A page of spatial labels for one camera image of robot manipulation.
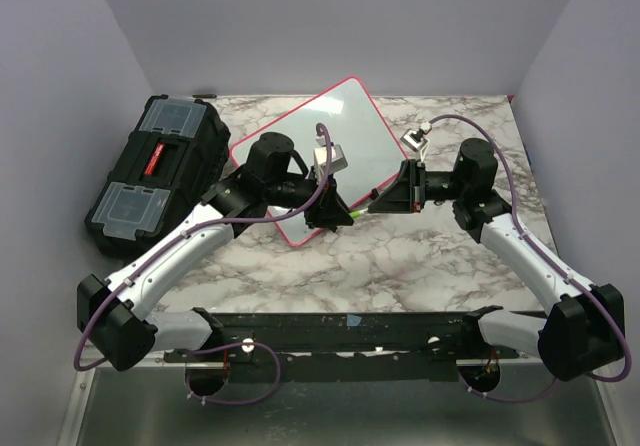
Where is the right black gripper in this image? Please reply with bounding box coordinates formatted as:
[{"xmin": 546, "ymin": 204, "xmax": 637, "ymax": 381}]
[{"xmin": 368, "ymin": 159, "xmax": 468, "ymax": 214}]

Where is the blue tape piece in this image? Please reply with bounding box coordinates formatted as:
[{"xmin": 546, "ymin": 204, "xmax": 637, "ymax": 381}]
[{"xmin": 346, "ymin": 314, "xmax": 362, "ymax": 328}]

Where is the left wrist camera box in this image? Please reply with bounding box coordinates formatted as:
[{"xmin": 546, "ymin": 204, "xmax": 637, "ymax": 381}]
[{"xmin": 313, "ymin": 144, "xmax": 348, "ymax": 177}]

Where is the pink framed whiteboard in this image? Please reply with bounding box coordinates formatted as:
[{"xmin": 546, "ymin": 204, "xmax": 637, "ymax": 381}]
[{"xmin": 229, "ymin": 74, "xmax": 410, "ymax": 246}]

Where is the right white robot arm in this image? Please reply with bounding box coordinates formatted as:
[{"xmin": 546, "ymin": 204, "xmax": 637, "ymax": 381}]
[{"xmin": 367, "ymin": 138, "xmax": 624, "ymax": 381}]

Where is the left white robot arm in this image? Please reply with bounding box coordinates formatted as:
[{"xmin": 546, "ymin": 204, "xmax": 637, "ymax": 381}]
[{"xmin": 73, "ymin": 123, "xmax": 354, "ymax": 371}]

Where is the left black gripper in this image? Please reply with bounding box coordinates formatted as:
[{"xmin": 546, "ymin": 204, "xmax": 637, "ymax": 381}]
[{"xmin": 266, "ymin": 166, "xmax": 356, "ymax": 230}]

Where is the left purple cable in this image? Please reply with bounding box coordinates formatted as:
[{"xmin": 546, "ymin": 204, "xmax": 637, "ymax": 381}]
[{"xmin": 73, "ymin": 123, "xmax": 334, "ymax": 407}]

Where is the black toolbox with clear lids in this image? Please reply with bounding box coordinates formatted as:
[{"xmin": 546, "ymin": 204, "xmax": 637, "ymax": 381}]
[{"xmin": 84, "ymin": 95, "xmax": 230, "ymax": 260}]

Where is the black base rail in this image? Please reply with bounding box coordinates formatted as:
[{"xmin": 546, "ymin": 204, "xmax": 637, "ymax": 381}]
[{"xmin": 164, "ymin": 312, "xmax": 518, "ymax": 383}]

